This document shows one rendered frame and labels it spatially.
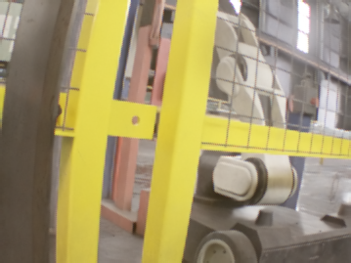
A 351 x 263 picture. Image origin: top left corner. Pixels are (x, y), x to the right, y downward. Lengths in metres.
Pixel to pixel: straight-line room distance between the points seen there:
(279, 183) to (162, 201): 0.60
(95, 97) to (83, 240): 0.19
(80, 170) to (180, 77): 0.20
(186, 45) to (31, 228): 0.39
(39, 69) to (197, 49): 0.34
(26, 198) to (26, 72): 0.11
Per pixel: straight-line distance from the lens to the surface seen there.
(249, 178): 1.15
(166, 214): 0.63
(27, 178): 0.35
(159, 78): 7.92
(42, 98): 0.34
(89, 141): 0.54
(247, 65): 1.30
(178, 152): 0.62
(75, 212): 0.55
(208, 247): 0.97
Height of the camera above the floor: 0.43
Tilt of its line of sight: 1 degrees down
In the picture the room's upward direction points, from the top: 8 degrees clockwise
